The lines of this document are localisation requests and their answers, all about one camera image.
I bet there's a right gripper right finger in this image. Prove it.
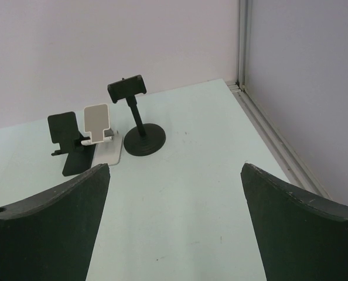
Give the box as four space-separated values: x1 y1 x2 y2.
241 163 348 280

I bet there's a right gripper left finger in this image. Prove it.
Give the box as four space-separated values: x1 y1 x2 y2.
0 164 110 280

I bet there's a white phone stand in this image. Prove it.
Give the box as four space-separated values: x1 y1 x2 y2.
81 104 123 166

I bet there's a black round phone stand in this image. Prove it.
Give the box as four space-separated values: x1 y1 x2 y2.
107 74 166 157

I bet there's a right aluminium corner post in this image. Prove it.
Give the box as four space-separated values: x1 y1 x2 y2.
227 1 331 200

